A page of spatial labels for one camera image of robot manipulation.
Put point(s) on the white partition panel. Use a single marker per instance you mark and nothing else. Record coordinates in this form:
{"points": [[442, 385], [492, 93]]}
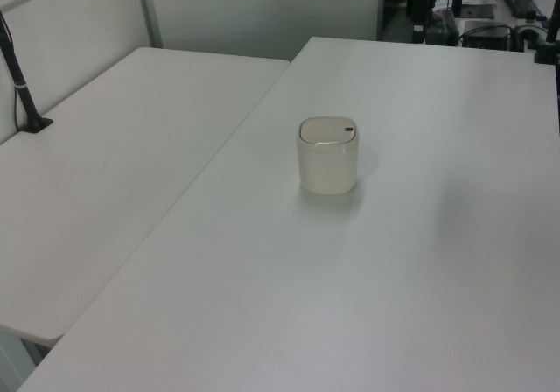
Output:
{"points": [[65, 20]]}

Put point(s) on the grey metal partition post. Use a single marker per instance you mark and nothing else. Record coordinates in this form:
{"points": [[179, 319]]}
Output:
{"points": [[150, 9]]}

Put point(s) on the black electronics box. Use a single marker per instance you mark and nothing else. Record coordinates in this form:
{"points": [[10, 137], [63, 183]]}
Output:
{"points": [[486, 33]]}

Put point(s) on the beige trash bin lid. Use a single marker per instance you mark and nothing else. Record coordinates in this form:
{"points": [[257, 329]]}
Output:
{"points": [[326, 130]]}

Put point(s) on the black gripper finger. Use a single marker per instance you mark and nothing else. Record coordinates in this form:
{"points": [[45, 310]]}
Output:
{"points": [[415, 31], [422, 31]]}

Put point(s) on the black camera stand with clamp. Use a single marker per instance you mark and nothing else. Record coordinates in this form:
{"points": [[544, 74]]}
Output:
{"points": [[19, 86]]}

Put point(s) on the black and green device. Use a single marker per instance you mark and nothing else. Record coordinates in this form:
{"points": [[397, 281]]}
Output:
{"points": [[442, 29]]}

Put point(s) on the black stand with table clamp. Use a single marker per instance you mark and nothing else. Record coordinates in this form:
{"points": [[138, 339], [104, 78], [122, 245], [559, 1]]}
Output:
{"points": [[549, 44]]}

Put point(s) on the beige small trash bin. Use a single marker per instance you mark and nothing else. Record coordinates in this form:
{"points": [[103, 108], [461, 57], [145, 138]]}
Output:
{"points": [[326, 169]]}

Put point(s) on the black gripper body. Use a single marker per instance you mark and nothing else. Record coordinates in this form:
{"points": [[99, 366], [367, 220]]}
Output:
{"points": [[419, 4]]}

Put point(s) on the black flat pad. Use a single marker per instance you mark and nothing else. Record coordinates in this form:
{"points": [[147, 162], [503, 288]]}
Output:
{"points": [[478, 11]]}

